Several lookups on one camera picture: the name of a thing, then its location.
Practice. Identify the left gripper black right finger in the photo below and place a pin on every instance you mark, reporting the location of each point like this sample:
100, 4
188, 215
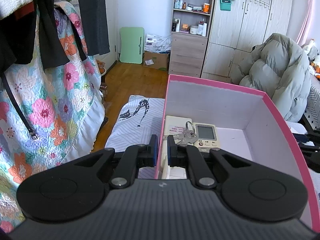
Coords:
189, 157

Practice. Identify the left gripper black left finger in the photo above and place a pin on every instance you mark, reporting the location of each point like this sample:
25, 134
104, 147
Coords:
128, 163

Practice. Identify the silver key bunch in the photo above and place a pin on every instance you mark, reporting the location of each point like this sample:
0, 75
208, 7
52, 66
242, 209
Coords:
188, 135

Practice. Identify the cream power bank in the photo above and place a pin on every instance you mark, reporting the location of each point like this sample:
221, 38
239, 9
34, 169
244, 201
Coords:
173, 125

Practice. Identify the cream AC remote control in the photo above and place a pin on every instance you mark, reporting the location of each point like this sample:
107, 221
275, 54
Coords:
206, 137

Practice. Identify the pink cardboard box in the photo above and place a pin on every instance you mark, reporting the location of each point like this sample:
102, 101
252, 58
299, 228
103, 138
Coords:
248, 125

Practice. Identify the white cloth with guitar print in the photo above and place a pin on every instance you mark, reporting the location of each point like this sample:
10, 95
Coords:
138, 120

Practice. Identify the patterned tablecloth desk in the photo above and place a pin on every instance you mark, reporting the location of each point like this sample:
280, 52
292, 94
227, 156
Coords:
313, 104

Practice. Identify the floral quilt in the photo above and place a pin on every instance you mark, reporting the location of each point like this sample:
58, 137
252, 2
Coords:
58, 114

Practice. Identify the grey puffer jacket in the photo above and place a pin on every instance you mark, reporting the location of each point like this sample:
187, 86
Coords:
280, 68

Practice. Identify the cardboard box on floor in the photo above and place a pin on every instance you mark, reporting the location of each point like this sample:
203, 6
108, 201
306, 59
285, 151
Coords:
159, 61

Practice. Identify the white door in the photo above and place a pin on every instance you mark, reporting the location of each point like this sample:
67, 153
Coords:
110, 58

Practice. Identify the white goose plush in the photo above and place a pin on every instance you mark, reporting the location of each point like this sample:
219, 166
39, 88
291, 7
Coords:
313, 55

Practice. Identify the light wood wardrobe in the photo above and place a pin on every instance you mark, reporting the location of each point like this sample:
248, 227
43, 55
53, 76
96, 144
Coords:
234, 33

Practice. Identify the wooden shelf cabinet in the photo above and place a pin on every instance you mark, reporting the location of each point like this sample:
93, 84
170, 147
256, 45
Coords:
190, 27

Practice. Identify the black hanging coat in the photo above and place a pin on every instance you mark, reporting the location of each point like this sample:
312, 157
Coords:
19, 29

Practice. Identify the teal wall organizer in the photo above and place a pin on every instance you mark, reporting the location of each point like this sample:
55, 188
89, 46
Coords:
225, 5

